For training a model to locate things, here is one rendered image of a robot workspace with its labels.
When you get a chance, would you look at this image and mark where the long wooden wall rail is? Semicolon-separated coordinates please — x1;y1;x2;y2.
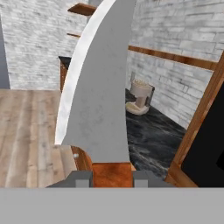
128;45;219;71

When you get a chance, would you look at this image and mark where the wooden wall shelf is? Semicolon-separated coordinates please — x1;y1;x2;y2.
67;3;97;17
66;31;82;39

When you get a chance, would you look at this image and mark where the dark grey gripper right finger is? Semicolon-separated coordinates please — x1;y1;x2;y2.
133;170;176;188

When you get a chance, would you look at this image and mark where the wooden counter cabinet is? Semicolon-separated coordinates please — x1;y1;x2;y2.
58;55;73;93

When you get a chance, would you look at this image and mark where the wooden cabinet with dark opening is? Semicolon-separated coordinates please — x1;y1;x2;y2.
164;52;224;188

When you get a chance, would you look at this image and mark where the knife with wooden handle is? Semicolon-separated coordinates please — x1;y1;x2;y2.
54;0;137;188

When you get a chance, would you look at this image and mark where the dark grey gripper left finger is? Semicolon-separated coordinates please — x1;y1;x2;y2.
46;170;94;188

